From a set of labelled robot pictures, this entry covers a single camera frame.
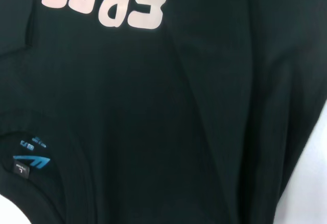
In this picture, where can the black shirt with FREE print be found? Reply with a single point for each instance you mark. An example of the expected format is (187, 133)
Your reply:
(178, 106)

